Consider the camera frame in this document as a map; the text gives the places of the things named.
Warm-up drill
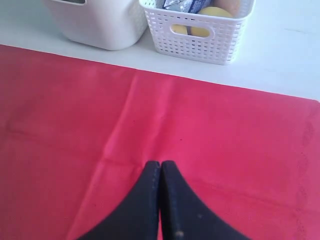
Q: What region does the red table cloth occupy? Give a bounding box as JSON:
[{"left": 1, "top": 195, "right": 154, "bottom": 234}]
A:
[{"left": 0, "top": 45, "right": 320, "bottom": 240}]

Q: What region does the white perforated plastic basket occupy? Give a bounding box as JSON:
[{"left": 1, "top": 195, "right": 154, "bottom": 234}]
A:
[{"left": 139, "top": 0, "right": 256, "bottom": 65}]

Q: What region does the brown egg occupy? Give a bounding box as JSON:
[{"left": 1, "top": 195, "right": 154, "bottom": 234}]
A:
[{"left": 212, "top": 0, "right": 241, "bottom": 16}]

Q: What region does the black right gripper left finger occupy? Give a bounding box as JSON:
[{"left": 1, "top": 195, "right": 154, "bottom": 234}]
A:
[{"left": 79, "top": 160, "right": 160, "bottom": 240}]

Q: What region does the cream plastic bin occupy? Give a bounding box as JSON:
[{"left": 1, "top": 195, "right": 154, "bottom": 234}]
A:
[{"left": 44, "top": 0, "right": 148, "bottom": 51}]

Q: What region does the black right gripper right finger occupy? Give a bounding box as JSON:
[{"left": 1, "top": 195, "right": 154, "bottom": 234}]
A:
[{"left": 159, "top": 160, "right": 248, "bottom": 240}]

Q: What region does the blue white milk carton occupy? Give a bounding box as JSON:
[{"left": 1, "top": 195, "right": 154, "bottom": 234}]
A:
[{"left": 162, "top": 0, "right": 212, "bottom": 14}]

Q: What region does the yellow lemon piece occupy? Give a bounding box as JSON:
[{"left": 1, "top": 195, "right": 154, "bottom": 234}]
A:
[{"left": 171, "top": 6, "right": 233, "bottom": 38}]

